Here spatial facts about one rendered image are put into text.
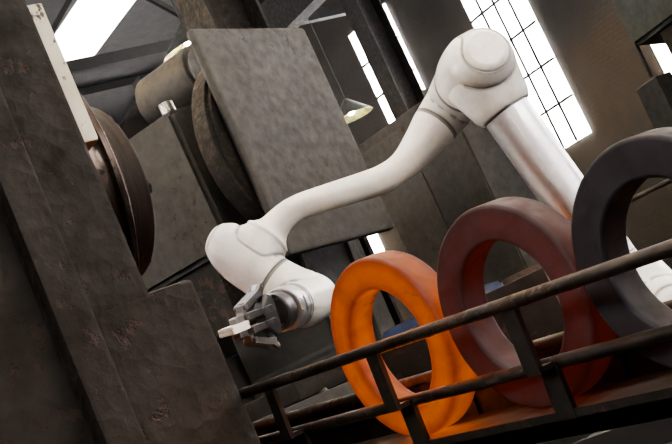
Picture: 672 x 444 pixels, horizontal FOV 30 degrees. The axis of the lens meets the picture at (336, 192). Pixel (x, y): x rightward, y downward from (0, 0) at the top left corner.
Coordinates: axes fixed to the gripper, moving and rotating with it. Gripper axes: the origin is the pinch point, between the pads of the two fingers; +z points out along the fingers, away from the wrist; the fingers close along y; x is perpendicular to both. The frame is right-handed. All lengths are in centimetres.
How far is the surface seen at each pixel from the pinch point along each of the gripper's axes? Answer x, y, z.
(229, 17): 164, -138, -402
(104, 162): -15, -29, 51
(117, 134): -11, -34, 38
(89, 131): -29, -30, 75
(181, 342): -34, -4, 77
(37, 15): -27, -45, 74
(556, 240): -83, -5, 97
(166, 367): -33, -2, 80
